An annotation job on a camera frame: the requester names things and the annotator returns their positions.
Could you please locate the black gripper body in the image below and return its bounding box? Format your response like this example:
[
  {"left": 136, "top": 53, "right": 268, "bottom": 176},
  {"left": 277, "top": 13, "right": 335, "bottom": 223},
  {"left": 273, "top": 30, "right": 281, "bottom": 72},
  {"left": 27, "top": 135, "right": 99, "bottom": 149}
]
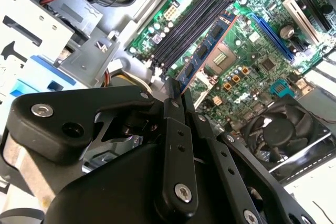
[{"left": 44, "top": 142, "right": 244, "bottom": 224}]

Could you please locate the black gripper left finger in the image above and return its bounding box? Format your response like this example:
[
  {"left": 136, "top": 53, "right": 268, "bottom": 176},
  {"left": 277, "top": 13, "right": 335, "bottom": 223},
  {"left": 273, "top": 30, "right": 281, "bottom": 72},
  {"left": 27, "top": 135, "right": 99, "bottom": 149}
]
[{"left": 5, "top": 77, "right": 200, "bottom": 222}]

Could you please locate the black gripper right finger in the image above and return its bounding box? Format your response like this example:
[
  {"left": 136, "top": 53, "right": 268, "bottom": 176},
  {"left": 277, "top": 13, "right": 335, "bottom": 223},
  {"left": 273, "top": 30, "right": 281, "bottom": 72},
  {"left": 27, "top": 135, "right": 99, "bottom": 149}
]
[{"left": 182, "top": 87, "right": 324, "bottom": 224}]

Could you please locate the RAM stick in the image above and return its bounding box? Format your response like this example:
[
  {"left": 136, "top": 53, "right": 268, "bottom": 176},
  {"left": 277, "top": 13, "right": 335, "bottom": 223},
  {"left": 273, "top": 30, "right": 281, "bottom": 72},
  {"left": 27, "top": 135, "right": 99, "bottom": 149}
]
[{"left": 175, "top": 10, "right": 239, "bottom": 91}]

